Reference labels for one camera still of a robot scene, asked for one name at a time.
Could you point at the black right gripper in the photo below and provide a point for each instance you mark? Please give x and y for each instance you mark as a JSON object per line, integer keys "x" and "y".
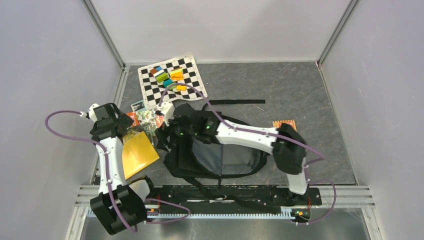
{"x": 163, "y": 143}

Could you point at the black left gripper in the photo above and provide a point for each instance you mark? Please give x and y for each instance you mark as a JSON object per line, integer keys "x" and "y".
{"x": 124, "y": 121}

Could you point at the black student backpack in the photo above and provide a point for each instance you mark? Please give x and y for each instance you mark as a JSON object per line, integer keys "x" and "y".
{"x": 193, "y": 159}

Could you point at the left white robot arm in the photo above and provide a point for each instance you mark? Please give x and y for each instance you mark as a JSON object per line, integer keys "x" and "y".
{"x": 117, "y": 206}

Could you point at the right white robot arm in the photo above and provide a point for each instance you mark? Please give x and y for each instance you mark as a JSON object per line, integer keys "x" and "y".
{"x": 284, "y": 144}

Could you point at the dark green forest book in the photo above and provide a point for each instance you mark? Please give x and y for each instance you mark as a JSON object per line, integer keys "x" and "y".
{"x": 150, "y": 137}

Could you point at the yellow book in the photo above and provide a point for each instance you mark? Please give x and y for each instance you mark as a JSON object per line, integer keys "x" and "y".
{"x": 138, "y": 153}

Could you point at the orange treehouse story book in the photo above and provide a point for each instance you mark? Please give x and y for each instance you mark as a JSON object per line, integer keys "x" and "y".
{"x": 145, "y": 120}

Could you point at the teal paperback book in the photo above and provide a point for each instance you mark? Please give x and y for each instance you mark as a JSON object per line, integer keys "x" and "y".
{"x": 138, "y": 106}

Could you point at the black and white chess mat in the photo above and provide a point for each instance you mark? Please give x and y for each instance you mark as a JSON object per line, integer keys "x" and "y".
{"x": 153, "y": 92}

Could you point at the light green flat brick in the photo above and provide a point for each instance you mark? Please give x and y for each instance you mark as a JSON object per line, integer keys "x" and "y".
{"x": 172, "y": 86}

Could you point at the yellow small toy brick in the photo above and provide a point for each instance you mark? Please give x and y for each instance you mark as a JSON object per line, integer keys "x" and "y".
{"x": 181, "y": 88}

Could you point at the teal toy brick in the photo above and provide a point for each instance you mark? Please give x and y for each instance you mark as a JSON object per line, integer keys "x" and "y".
{"x": 167, "y": 82}

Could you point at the green toy brick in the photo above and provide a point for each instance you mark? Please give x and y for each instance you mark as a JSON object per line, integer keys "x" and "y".
{"x": 162, "y": 77}

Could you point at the orange toy brick stack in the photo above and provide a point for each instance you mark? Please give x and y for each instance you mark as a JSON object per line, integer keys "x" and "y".
{"x": 177, "y": 74}

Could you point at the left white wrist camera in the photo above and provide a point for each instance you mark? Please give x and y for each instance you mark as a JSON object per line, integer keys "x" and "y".
{"x": 91, "y": 112}

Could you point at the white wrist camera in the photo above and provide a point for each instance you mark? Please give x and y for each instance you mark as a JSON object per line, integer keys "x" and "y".
{"x": 91, "y": 112}
{"x": 166, "y": 109}

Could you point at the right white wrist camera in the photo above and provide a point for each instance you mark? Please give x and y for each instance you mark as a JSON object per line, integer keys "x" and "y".
{"x": 166, "y": 109}

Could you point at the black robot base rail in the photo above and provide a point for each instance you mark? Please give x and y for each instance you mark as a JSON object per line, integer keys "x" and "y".
{"x": 229, "y": 199}

